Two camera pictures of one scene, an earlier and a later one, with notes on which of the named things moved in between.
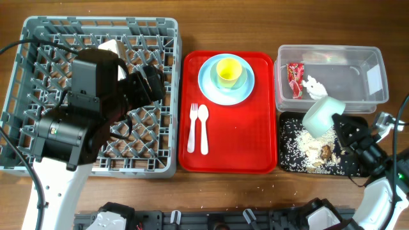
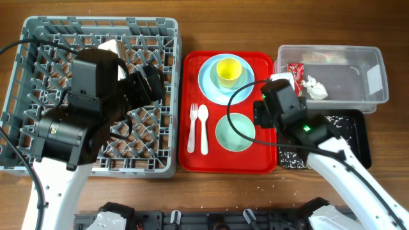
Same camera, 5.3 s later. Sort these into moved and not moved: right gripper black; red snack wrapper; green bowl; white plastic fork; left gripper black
Moved: green bowl; right gripper black
Not moved: left gripper black; red snack wrapper; white plastic fork
